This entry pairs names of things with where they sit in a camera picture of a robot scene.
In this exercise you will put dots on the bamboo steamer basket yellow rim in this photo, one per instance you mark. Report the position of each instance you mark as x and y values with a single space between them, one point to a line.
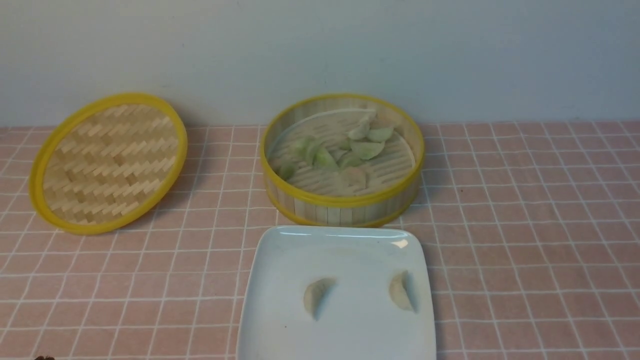
318 197

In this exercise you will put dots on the green dumpling far left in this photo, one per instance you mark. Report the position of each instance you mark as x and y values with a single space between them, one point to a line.
287 170

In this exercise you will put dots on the white square plate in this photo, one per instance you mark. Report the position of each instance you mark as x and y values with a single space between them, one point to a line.
357 319

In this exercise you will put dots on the pale dumpling top steamer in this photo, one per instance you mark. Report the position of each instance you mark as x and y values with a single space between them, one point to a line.
362 127

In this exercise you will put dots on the woven bamboo steamer lid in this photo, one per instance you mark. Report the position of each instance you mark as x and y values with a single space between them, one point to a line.
108 164

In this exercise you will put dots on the green dumpling centre steamer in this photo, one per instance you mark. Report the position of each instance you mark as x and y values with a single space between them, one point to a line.
324 160

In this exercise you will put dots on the pale steamed dumpling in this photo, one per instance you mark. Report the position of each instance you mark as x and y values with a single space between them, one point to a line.
314 295
399 293

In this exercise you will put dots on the pale dumpling steamer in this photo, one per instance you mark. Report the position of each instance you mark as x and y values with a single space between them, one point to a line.
362 127
353 177

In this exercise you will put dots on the pale dumpling front steamer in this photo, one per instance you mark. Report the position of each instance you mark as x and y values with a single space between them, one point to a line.
353 177

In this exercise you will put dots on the green dumpling in steamer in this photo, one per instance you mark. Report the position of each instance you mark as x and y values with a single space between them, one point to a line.
366 150

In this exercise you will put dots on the pink grid tablecloth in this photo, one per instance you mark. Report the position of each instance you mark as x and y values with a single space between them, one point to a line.
530 233

